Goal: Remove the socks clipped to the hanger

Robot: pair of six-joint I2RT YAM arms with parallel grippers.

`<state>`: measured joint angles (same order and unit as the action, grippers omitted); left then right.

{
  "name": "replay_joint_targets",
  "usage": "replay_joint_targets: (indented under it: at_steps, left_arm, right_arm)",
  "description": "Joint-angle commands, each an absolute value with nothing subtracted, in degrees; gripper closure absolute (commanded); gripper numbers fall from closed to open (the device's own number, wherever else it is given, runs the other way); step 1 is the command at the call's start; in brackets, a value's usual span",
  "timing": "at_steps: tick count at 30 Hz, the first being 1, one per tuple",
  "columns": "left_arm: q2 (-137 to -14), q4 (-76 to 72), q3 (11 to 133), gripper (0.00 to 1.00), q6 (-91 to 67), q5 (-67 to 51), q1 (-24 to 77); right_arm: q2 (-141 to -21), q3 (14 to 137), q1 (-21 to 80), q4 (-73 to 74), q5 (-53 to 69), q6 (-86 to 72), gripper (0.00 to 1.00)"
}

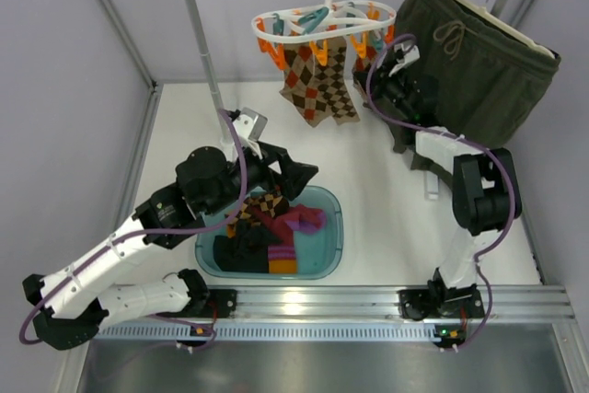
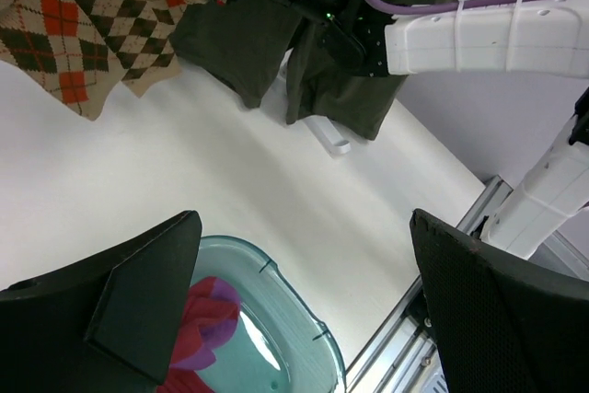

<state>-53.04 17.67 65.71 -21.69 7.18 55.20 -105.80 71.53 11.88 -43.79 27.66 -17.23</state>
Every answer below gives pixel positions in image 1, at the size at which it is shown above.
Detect brown yellow argyle sock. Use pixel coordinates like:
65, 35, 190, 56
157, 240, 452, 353
226, 191, 290, 237

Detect brown orange argyle sock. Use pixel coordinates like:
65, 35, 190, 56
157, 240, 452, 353
280, 44, 331, 127

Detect maroon orange striped sock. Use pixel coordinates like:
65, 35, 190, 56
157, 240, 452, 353
268, 225, 298, 274

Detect white clip sock hanger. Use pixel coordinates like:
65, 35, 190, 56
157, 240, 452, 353
251, 0, 397, 52

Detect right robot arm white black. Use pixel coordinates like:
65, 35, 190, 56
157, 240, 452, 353
365, 51, 522, 320

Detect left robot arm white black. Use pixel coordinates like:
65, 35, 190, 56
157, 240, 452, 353
19, 143, 318, 351

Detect beige clothes hanger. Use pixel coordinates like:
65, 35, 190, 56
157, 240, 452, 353
454, 0, 555, 59

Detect maroon purple sock in bin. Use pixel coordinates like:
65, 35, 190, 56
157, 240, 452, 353
255, 204, 327, 243

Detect brown beige argyle sock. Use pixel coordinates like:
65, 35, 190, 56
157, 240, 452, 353
316, 37, 360, 125

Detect black sock in bin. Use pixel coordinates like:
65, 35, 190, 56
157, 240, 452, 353
213, 236, 269, 273

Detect olive green shorts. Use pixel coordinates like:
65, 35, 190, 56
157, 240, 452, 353
390, 0, 563, 171

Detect teal plastic bin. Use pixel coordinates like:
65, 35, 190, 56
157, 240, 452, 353
195, 186, 344, 280

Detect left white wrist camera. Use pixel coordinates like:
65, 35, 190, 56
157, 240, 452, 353
231, 108, 268, 158

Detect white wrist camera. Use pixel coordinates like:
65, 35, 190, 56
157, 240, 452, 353
388, 40, 420, 77
231, 108, 268, 158

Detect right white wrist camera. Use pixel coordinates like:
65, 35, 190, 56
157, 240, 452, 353
388, 40, 420, 77

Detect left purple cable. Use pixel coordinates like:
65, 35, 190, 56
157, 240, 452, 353
17, 109, 252, 351

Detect purple cable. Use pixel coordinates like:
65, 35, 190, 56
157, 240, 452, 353
17, 109, 252, 351
365, 33, 516, 353

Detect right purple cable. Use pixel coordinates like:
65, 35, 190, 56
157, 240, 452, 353
365, 33, 516, 353

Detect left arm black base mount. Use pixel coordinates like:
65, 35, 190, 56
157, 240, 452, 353
156, 289, 237, 319

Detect aluminium rail frame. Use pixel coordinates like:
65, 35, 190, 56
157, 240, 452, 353
98, 285, 575, 343

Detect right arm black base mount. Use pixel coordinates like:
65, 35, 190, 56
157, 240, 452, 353
399, 288, 485, 321

